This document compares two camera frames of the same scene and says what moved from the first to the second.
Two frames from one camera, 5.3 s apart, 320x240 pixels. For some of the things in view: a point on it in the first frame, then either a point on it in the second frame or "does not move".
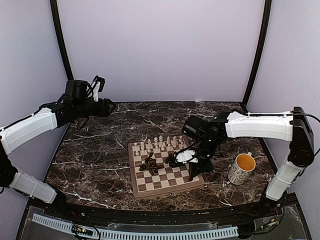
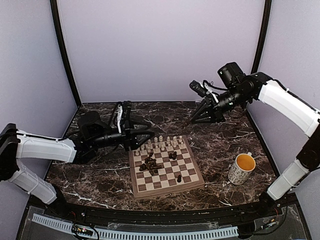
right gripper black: (193, 168) → (211, 114)
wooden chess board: (151, 174) does not move
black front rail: (173, 216) does not move
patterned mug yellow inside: (244, 164) does not move
